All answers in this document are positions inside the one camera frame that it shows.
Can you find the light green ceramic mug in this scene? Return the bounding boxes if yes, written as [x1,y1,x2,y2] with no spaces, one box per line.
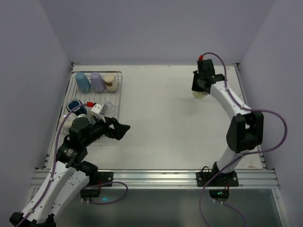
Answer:
[192,91,209,99]

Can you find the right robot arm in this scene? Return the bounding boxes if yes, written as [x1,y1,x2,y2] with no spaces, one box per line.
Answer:
[192,56,264,182]

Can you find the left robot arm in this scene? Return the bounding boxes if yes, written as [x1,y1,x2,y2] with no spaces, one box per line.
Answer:
[9,117,131,227]

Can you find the clear glass cup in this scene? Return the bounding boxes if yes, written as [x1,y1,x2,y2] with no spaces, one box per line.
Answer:
[105,102,119,113]

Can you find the white pearly round cup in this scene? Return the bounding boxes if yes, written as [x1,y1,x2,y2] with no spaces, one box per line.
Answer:
[59,113,77,135]

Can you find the dark blue mug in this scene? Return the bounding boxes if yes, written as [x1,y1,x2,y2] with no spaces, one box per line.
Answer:
[66,99,87,116]

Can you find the lavender plastic cup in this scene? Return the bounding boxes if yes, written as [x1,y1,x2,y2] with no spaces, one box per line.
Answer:
[90,72,106,92]

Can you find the beige cup with brown band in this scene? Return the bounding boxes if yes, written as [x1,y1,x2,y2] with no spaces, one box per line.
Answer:
[103,73,118,92]

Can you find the light blue plastic cup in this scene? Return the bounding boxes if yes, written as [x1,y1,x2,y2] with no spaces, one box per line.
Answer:
[75,72,91,93]

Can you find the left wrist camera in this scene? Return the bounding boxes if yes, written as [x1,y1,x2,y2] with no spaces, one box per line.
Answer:
[89,103,107,122]

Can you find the wire dish rack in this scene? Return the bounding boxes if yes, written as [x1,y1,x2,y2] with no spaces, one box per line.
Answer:
[56,71,124,141]

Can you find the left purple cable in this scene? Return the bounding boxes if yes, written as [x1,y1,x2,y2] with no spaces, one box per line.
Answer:
[14,102,94,227]

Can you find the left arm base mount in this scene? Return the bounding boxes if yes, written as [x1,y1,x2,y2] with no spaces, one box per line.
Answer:
[80,171,113,201]

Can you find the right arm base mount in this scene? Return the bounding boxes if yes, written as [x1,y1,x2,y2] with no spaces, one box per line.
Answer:
[196,166,239,201]

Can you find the aluminium mounting rail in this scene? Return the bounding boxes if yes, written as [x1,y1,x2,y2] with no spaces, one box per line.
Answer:
[32,168,279,190]

